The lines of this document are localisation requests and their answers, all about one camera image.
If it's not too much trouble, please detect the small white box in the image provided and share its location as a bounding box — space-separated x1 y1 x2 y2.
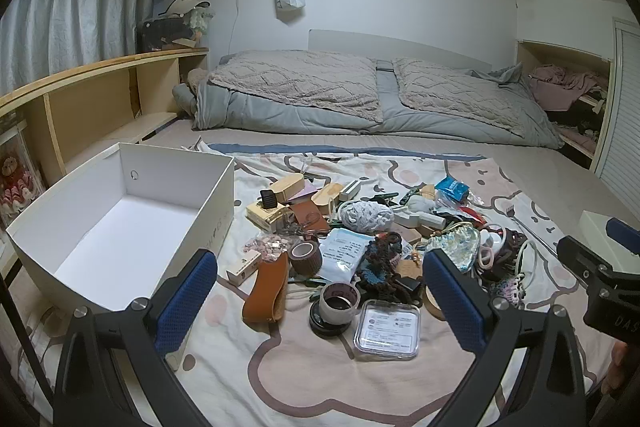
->
226 251 262 286

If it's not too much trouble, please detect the beige box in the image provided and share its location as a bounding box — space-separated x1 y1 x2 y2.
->
246 202 287 230

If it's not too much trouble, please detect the brown leather wallet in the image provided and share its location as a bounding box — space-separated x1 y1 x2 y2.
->
289 201 332 236

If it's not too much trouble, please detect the printed blanket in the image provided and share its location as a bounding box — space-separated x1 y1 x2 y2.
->
15 142 598 427

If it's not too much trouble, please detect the dark brown mesh item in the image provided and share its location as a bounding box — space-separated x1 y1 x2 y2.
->
492 229 528 280

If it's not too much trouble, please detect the person's right hand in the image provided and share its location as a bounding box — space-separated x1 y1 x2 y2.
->
607 341 631 400

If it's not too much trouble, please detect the floral pouch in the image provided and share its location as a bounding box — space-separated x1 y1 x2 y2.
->
425 227 482 276

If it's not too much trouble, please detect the brown woven tape roll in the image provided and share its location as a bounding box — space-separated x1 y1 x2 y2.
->
290 241 324 277

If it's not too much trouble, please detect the red plush toy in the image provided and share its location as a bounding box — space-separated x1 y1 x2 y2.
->
0 154 36 212

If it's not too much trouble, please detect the white cap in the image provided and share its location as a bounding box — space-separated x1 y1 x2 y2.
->
164 0 211 15

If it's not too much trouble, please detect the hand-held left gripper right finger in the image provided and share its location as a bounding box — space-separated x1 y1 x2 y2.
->
422 249 588 427

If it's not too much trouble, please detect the dark clothes pile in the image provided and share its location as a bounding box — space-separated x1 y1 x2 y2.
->
545 99 606 142

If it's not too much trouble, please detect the brown leather pouch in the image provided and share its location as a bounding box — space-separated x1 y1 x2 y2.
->
242 252 290 324

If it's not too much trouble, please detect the white adapter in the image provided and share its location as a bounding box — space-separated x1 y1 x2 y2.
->
339 180 367 202

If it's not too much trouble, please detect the grey curtain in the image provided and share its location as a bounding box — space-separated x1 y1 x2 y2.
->
0 0 156 95

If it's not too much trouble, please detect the dark brown crochet piece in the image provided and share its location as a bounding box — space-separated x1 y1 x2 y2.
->
356 232 404 305

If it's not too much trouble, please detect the clear plastic case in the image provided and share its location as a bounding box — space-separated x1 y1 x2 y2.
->
353 299 422 361

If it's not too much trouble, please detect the pink clothes pile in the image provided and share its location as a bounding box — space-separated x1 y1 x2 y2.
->
529 64 608 105

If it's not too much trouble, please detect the pink bead bag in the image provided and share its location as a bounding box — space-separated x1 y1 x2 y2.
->
243 234 292 264

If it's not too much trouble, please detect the wooden closet shelf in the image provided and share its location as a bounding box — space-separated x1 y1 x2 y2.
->
515 39 613 170

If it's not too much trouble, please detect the white headboard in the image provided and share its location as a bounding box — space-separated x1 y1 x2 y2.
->
308 29 493 72

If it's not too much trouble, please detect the red packet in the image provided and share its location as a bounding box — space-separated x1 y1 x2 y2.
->
452 205 487 228

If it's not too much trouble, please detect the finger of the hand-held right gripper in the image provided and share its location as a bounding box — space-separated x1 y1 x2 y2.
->
606 217 640 255
556 235 621 290

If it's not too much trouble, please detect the beige knitted blanket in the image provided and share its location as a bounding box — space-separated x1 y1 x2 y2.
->
207 51 383 124
392 58 543 138

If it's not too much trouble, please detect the white ring cable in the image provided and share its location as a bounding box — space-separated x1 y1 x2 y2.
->
517 239 540 293

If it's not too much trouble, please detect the blue packet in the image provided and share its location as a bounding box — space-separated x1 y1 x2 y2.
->
434 176 469 204

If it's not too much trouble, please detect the white louvre door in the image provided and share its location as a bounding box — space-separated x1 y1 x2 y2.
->
592 18 640 208

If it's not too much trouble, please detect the black charger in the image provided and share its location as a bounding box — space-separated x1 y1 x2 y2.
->
394 276 425 309

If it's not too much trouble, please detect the white plastic device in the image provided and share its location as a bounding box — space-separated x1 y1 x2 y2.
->
394 196 447 230

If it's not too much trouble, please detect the grey duvet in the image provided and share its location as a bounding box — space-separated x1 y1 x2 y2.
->
172 52 566 150

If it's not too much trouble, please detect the black bag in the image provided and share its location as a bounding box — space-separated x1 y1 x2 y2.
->
137 17 193 54

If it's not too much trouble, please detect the white cardboard box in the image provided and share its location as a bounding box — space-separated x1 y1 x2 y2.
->
6 142 236 314

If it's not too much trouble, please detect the grey plush toy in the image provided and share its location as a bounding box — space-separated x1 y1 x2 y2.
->
187 6 216 42

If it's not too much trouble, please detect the wooden bedside shelf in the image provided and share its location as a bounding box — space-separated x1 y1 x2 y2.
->
0 47 210 188

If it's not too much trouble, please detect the black round lid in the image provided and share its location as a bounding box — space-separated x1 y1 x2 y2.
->
308 302 353 338

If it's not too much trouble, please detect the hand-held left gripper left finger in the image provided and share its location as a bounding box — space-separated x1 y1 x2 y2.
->
52 249 218 427

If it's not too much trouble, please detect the metal back scratcher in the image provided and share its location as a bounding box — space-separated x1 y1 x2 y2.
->
500 204 568 258

